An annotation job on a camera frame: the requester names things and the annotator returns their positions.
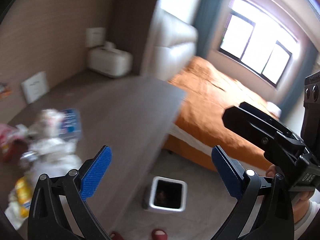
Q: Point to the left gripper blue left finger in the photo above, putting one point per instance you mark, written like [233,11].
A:
[92,172]

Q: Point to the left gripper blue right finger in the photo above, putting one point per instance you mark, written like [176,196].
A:
[228,171]

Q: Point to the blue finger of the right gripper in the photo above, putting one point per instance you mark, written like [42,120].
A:
[258,113]
[251,128]

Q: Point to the clear plastic bag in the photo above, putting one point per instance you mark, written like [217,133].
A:
[53,156]

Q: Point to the blue label clear plastic box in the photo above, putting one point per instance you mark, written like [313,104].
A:
[71,125]

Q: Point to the yellow snack wrapper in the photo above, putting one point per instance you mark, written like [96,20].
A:
[24,195]

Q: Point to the white paper ball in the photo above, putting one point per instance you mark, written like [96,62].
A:
[47,124]

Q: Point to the red white snack wrapper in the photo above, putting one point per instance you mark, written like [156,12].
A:
[10,137]

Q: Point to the white tissue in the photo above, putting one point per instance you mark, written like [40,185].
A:
[17,212]

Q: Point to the white square trash bin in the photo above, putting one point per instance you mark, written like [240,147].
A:
[165,195]

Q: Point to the person right hand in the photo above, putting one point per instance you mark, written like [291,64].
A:
[302,205]

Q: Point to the orange bed cover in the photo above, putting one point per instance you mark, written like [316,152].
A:
[208,93]

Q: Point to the left red slipper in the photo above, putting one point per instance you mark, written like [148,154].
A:
[116,236]

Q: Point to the red slipper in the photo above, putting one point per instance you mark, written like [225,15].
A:
[159,234]
[116,236]

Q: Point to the dark framed window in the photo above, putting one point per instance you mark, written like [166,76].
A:
[253,37]

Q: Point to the white lace bed sheet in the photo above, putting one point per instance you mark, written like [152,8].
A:
[179,133]

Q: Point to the right red slipper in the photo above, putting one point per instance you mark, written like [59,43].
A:
[159,234]

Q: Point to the white padded headboard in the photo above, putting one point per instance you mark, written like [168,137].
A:
[170,46]

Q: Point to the teal curtain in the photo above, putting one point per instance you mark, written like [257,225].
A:
[205,21]

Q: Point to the white tissue box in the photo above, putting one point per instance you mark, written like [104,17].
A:
[110,61]

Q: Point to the white wall socket centre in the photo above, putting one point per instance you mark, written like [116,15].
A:
[35,87]

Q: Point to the white wall socket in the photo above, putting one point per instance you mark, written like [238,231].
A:
[35,87]
[95,37]

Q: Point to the colourful wall stickers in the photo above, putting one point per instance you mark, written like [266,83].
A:
[5,90]

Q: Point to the white wall socket right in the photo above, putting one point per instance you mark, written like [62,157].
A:
[95,37]

